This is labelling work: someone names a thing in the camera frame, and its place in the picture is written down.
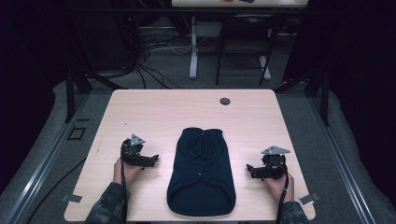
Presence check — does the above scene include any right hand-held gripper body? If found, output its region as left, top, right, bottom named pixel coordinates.
left=261, top=145, right=291, bottom=181

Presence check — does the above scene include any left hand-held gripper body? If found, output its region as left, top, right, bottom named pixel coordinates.
left=120, top=133, right=148, bottom=166

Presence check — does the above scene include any person's left hand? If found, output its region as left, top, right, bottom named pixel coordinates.
left=112, top=157, right=145, bottom=189

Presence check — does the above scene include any person's right hand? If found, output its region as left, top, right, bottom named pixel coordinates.
left=262, top=173, right=295, bottom=203

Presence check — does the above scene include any grey tape strip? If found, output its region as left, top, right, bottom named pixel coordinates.
left=297, top=192, right=321, bottom=206
left=60, top=192, right=84, bottom=204

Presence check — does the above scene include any navy blue folded garment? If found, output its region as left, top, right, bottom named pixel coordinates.
left=166, top=126, right=237, bottom=217

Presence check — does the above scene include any black chair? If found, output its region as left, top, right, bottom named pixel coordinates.
left=215, top=13, right=279, bottom=87

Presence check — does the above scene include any white desk with legs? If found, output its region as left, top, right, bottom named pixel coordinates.
left=170, top=0, right=309, bottom=82

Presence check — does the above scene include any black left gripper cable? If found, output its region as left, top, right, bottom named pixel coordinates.
left=120, top=138, right=130, bottom=224

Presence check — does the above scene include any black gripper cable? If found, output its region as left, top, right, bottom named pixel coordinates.
left=270, top=160, right=290, bottom=224
left=120, top=138, right=130, bottom=224

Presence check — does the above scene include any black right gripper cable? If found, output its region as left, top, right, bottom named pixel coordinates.
left=270, top=160, right=290, bottom=224

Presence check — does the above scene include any aluminium floor rail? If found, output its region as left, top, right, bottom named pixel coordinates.
left=3, top=92, right=92, bottom=224
left=306, top=92, right=379, bottom=224

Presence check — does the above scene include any black metal frame stand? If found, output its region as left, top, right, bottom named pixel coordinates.
left=274, top=66, right=332, bottom=127
left=64, top=66, right=129, bottom=124

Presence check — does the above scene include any black floor cable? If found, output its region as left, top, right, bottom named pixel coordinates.
left=23, top=157, right=88, bottom=224

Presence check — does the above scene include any bundle of floor cables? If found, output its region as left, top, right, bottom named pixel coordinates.
left=116, top=15, right=209, bottom=91

